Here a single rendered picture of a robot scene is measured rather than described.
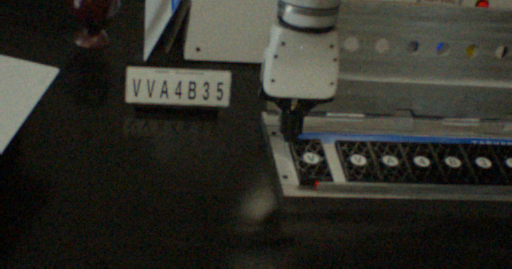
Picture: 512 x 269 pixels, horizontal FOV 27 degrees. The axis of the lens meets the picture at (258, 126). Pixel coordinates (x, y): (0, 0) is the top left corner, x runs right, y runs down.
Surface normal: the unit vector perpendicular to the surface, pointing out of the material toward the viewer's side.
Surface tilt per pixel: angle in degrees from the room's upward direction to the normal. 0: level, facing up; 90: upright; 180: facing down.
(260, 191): 0
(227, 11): 90
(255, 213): 0
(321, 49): 76
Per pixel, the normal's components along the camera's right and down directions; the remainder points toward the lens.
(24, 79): 0.14, -0.81
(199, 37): 0.15, 0.59
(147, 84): 0.19, 0.18
